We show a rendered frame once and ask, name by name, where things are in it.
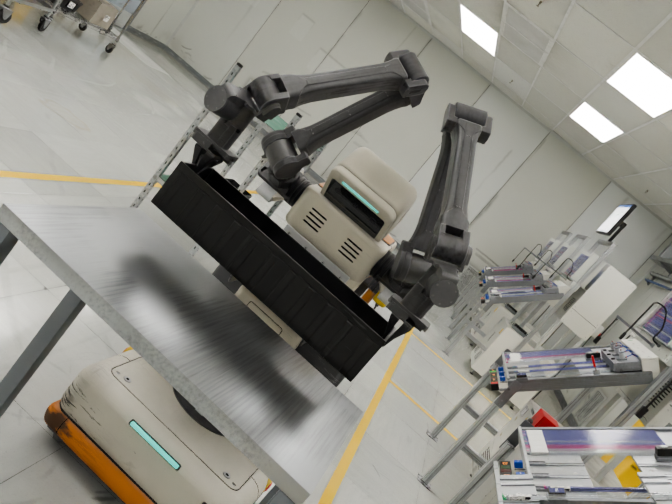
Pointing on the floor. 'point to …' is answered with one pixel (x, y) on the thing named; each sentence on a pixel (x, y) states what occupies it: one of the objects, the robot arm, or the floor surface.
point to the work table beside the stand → (183, 337)
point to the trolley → (31, 6)
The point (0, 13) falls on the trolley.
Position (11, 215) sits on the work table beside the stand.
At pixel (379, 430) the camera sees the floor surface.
